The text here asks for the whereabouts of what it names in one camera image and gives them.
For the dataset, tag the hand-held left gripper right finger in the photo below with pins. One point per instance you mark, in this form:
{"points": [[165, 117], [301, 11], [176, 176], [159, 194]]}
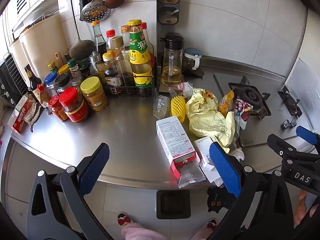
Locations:
{"points": [[225, 170]]}

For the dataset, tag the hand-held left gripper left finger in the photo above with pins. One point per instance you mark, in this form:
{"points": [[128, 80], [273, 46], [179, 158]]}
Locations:
{"points": [[95, 167]]}

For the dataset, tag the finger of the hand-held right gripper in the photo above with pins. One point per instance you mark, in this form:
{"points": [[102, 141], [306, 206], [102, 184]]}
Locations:
{"points": [[287, 150], [306, 133]]}

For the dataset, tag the clear plastic wrapper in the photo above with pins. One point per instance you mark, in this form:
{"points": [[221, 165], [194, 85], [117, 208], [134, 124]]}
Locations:
{"points": [[161, 106]]}

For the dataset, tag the person's right hand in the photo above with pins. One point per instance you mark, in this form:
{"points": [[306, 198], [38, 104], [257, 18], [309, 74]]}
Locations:
{"points": [[301, 212]]}

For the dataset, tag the white paper scrap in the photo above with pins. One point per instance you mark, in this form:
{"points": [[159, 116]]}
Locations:
{"points": [[212, 173]]}

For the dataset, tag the crumpled white tissue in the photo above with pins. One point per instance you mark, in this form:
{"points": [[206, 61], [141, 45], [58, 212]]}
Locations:
{"points": [[237, 153]]}

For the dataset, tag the small white box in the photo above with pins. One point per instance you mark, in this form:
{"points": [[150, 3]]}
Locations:
{"points": [[203, 147]]}

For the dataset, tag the black cat floor mat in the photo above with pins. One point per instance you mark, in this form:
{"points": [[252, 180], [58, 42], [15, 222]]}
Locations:
{"points": [[218, 201]]}

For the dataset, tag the small clear sachet wrapper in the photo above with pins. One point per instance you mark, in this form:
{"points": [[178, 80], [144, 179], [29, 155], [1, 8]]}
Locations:
{"points": [[191, 176]]}

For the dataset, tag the steel gas stove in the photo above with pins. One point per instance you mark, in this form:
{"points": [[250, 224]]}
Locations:
{"points": [[257, 127]]}

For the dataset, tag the clear stove splash guard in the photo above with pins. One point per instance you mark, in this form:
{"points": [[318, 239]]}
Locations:
{"points": [[302, 87]]}

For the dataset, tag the crumpled yellow plastic bag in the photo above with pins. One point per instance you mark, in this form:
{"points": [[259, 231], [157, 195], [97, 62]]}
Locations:
{"points": [[207, 120]]}

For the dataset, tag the white slipper red bow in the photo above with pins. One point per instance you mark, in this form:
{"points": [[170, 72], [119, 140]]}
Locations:
{"points": [[123, 218], [209, 224]]}

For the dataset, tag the white and pink carton box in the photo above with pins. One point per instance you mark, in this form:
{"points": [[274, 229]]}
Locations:
{"points": [[175, 142]]}

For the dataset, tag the dark red snack wrapper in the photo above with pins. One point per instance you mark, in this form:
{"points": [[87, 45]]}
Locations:
{"points": [[243, 110]]}

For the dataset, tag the large red lid jar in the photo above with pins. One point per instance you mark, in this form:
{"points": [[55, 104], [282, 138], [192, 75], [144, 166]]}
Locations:
{"points": [[73, 107]]}

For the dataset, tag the orange snack packet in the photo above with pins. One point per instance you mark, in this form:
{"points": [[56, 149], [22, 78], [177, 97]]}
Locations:
{"points": [[226, 103]]}

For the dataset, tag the small red chili jar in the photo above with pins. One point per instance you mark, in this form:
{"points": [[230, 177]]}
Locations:
{"points": [[56, 108]]}

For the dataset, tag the large yellow lid jar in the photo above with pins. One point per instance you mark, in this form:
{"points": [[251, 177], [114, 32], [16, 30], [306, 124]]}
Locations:
{"points": [[94, 96]]}

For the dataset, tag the yellow foam fruit net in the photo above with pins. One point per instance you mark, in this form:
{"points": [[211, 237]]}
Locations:
{"points": [[178, 108]]}

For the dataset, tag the clipped food bag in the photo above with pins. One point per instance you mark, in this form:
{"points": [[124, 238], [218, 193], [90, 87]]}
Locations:
{"points": [[35, 115]]}

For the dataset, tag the person's pink fleece trousers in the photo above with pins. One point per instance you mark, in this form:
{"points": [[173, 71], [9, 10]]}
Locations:
{"points": [[142, 232]]}

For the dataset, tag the red and white packet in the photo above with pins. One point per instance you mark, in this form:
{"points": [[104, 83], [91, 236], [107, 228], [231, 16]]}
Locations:
{"points": [[22, 116]]}

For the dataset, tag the black lid jar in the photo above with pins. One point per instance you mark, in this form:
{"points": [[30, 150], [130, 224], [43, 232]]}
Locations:
{"points": [[62, 82]]}

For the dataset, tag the pink printed wrapper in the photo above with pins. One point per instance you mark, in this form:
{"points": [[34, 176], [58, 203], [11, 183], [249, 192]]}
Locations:
{"points": [[185, 88]]}

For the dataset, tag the small red cap bottle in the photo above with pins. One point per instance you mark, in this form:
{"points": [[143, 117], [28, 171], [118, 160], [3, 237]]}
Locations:
{"points": [[41, 93]]}

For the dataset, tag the dark bottle yellow cap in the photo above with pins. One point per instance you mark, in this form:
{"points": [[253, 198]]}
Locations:
{"points": [[112, 77]]}

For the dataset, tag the spice shaker green cap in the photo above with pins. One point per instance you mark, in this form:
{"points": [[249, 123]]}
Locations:
{"points": [[74, 68]]}

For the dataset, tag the black coaster mat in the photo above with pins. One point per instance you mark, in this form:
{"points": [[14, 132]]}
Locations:
{"points": [[193, 72]]}

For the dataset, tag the glass cruet metal lid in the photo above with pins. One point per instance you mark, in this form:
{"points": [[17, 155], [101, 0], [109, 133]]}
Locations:
{"points": [[96, 65]]}

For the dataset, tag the small yellow lid jar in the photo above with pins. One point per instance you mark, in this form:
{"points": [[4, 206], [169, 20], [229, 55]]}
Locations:
{"points": [[63, 69]]}

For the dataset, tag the tall dark sauce bottle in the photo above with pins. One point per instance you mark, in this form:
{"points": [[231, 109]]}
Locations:
{"points": [[32, 80]]}

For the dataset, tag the glass bottle gold cap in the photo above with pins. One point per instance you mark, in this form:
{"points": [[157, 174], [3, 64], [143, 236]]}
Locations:
{"points": [[120, 55]]}

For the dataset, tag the glass jar blue lid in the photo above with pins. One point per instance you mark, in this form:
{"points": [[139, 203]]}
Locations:
{"points": [[192, 58]]}

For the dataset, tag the yellow-cap green-label bottle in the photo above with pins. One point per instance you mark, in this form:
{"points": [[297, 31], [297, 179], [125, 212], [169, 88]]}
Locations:
{"points": [[140, 57]]}

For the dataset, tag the glass oil dispenser black lid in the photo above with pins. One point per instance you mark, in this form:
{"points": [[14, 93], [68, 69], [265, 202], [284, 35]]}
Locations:
{"points": [[172, 62]]}

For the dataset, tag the black toaster oven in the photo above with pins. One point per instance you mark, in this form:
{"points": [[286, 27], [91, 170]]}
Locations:
{"points": [[11, 80]]}

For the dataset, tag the clear bottle red cap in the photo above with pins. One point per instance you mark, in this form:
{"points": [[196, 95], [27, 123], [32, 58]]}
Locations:
{"points": [[111, 42]]}

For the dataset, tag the dark sauce bottle orange cap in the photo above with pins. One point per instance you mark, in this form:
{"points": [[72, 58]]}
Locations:
{"points": [[98, 40]]}

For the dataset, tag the beige cutting board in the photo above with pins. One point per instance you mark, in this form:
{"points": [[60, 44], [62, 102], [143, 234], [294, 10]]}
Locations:
{"points": [[42, 45]]}

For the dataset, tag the tall red cap bottle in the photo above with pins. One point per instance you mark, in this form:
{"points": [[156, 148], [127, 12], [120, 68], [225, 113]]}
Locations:
{"points": [[144, 30]]}

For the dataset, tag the steel slotted skimmer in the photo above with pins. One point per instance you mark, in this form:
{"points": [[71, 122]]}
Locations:
{"points": [[93, 12]]}

